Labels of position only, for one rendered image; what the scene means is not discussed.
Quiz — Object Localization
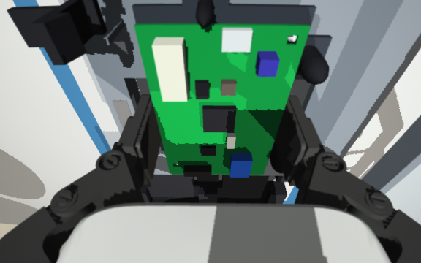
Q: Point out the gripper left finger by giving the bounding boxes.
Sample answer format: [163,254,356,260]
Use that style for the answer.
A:
[0,94,162,263]

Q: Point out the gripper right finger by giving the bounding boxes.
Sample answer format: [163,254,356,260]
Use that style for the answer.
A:
[275,96,421,263]

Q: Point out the green circuit board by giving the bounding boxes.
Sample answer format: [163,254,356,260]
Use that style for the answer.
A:
[134,23,311,178]

